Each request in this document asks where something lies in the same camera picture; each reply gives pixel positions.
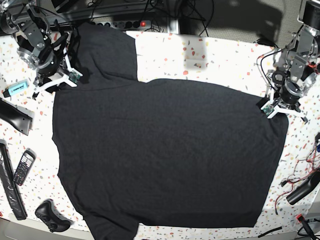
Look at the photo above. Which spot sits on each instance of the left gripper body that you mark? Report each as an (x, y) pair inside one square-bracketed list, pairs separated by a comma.
[(288, 93)]

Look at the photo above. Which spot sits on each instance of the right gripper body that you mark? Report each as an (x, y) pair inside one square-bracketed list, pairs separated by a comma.
[(48, 62)]

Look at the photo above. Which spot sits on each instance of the black T-shirt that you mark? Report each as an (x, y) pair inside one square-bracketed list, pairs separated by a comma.
[(169, 152)]

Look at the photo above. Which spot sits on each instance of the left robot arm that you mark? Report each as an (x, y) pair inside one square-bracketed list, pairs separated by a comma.
[(297, 68)]

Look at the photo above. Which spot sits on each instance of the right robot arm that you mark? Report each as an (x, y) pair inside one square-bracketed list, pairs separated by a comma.
[(33, 35)]

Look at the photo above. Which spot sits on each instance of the light blue highlighter marker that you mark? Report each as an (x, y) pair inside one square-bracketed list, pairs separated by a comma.
[(16, 88)]

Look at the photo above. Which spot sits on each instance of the black cylindrical tool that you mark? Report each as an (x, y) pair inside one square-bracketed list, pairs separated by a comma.
[(304, 189)]

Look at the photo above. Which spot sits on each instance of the black remote control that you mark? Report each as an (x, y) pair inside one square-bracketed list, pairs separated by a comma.
[(26, 162)]

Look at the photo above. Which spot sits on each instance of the red black clamp right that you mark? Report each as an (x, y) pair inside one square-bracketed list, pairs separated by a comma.
[(308, 231)]

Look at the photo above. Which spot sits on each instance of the long black bar in plastic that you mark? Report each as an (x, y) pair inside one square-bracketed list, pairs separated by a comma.
[(10, 188)]

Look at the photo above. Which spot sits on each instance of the thin black stick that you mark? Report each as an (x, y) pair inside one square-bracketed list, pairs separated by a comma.
[(270, 231)]

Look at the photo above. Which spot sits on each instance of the black game controller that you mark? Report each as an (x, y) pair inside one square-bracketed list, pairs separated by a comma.
[(55, 224)]

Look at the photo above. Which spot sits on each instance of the black handheld device with handle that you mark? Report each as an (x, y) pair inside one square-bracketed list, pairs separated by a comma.
[(16, 118)]

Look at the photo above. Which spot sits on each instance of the power strip with red switch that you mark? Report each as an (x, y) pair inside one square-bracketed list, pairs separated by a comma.
[(127, 25)]

